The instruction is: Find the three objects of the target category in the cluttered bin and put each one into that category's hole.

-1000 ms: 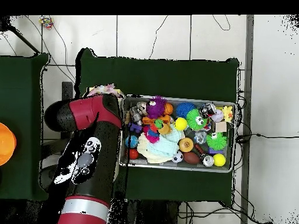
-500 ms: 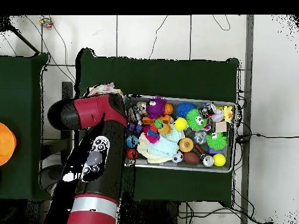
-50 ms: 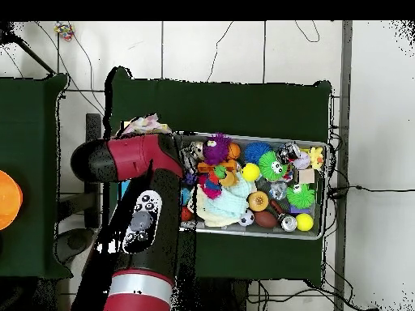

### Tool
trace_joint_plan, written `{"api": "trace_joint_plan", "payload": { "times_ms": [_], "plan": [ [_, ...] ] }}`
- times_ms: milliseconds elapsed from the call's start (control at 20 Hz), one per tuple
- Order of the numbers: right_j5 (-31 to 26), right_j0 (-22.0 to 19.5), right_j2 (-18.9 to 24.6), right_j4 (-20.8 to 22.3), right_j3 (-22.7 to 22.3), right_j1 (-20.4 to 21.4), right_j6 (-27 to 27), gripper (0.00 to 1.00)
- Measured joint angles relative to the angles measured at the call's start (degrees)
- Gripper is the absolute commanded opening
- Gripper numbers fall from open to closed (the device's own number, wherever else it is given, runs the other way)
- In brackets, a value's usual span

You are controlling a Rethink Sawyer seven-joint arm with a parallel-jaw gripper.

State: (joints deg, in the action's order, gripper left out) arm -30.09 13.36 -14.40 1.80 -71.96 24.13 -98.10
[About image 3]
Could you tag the small colourful toy on floor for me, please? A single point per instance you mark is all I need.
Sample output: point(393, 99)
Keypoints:
point(63, 29)

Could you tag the small soccer ball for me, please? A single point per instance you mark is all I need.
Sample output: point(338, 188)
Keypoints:
point(246, 218)

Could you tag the shallow clear bin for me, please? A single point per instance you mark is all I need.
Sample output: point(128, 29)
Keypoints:
point(285, 138)

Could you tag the green covered side table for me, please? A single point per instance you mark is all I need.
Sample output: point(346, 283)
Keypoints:
point(32, 129)

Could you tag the brown monkey toy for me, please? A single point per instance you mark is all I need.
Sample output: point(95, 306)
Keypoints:
point(228, 177)

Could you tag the orange bowl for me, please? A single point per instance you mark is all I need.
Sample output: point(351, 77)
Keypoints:
point(8, 197)

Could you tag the small orange basketball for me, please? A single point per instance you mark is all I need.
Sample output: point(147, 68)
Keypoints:
point(234, 151)

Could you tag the colourful patterned cloth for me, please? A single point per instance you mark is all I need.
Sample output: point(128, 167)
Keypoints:
point(146, 124)

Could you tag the yellow ball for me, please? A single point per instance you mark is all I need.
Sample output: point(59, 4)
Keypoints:
point(251, 172)
point(304, 222)

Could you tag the green spiky ball with eyes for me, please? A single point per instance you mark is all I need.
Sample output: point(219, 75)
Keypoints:
point(272, 165)

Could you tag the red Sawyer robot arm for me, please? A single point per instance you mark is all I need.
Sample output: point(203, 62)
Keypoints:
point(136, 155)

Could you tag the dark green table cloth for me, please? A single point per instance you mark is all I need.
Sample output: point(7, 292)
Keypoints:
point(246, 103)

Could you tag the blue spiky ball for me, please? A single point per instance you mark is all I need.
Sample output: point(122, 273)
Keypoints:
point(257, 152)

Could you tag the small brown football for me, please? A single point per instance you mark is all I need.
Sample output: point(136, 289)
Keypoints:
point(264, 219)

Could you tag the purple spiky monster toy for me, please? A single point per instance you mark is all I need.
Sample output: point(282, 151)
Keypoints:
point(216, 149)

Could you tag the light teal cloth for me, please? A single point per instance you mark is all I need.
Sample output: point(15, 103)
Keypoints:
point(227, 202)

